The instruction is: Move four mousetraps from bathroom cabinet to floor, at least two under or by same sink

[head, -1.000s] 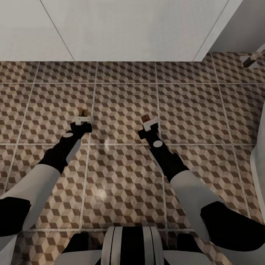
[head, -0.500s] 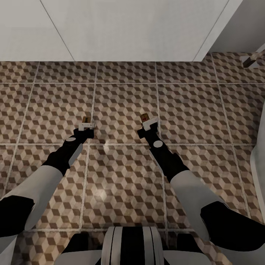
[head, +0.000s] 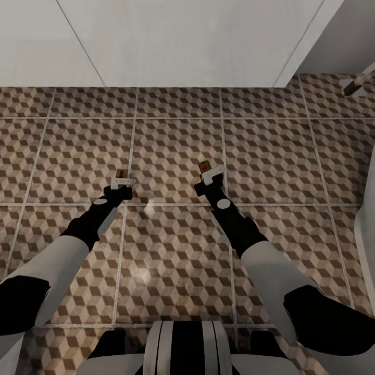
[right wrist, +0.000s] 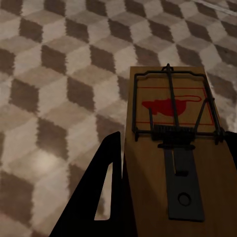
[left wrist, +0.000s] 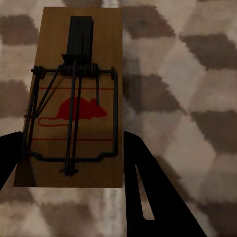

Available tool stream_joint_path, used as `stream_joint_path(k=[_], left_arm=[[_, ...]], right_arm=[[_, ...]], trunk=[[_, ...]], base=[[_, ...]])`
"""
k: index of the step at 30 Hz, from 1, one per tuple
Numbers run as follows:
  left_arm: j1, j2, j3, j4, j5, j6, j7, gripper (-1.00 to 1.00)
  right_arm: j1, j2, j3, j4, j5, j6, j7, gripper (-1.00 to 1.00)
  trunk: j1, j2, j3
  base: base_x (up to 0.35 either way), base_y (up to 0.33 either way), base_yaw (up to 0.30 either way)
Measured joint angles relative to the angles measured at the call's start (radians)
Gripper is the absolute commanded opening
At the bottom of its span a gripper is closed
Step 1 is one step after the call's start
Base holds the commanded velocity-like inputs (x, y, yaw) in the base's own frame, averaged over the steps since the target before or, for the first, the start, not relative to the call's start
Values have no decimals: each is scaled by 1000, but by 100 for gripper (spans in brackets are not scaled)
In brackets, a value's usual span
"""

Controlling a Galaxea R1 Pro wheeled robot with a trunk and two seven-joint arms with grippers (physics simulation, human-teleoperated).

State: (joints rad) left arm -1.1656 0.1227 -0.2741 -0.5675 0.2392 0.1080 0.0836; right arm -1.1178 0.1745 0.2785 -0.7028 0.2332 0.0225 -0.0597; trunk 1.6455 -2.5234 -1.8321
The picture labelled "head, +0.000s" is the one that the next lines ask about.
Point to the bathtub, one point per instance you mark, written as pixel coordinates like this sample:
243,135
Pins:
364,224

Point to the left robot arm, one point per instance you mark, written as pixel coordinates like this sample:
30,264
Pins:
30,295

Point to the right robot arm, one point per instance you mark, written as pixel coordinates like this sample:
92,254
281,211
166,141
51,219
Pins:
340,338

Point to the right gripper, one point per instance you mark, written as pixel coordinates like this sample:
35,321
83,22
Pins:
203,189

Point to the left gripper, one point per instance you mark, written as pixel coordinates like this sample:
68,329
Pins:
124,193

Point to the mousetrap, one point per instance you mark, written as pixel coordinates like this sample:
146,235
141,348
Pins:
121,173
204,166

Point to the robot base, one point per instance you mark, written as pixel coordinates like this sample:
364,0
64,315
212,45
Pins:
266,357

